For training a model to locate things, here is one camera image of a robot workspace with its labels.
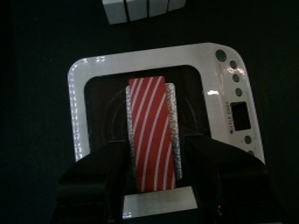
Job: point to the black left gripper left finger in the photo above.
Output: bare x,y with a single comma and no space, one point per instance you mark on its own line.
95,180

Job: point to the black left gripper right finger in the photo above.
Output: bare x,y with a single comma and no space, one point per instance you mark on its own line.
234,180

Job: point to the red striped salmon sushi toy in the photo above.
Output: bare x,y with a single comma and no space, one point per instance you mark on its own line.
152,131

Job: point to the white toy induction cooktop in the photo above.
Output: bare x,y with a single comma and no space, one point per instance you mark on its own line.
218,96

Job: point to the white segmented toy block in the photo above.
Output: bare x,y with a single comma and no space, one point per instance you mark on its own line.
140,8

